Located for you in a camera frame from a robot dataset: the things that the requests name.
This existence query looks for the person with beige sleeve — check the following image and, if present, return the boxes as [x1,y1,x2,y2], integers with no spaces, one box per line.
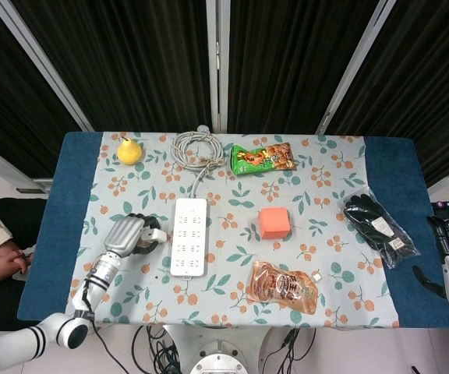
[0,196,35,298]

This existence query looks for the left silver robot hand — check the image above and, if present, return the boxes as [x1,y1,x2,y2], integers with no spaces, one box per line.
[103,213,164,259]

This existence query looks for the orange cube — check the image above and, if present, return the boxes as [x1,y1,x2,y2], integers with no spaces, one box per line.
[257,206,292,241]

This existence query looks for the yellow pear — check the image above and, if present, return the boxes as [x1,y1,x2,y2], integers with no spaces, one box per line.
[116,136,143,167]

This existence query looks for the white metal frame post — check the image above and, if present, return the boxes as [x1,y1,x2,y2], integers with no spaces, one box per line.
[315,0,399,136]
[0,0,94,132]
[206,0,230,133]

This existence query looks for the green snack bag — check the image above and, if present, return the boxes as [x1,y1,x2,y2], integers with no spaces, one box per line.
[230,142,298,177]

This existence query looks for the grey coiled power cord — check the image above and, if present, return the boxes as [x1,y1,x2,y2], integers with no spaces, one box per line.
[171,124,225,200]

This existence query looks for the black gloves in plastic bag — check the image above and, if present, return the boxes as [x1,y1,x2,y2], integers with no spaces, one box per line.
[343,193,422,270]

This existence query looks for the white power strip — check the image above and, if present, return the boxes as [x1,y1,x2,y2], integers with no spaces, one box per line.
[169,197,209,280]

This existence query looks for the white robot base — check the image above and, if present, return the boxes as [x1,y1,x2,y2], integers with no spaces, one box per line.
[161,325,288,374]

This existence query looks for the black cable bundle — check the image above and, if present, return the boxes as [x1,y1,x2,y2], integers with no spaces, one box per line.
[265,326,317,374]
[130,325,189,374]

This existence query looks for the floral tablecloth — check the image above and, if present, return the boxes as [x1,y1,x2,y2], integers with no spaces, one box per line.
[65,131,401,329]

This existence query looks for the blue table cover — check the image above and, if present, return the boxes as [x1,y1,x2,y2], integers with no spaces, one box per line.
[16,131,449,329]

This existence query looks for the white plug adapter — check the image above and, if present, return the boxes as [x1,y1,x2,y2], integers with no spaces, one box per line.
[140,229,169,244]

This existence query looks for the black curtain panel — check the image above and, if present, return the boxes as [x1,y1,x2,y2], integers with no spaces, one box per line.
[0,0,83,180]
[323,0,449,188]
[227,0,380,134]
[9,0,212,132]

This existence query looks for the brown spout pouch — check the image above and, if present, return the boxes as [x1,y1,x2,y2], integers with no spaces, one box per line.
[246,259,325,316]

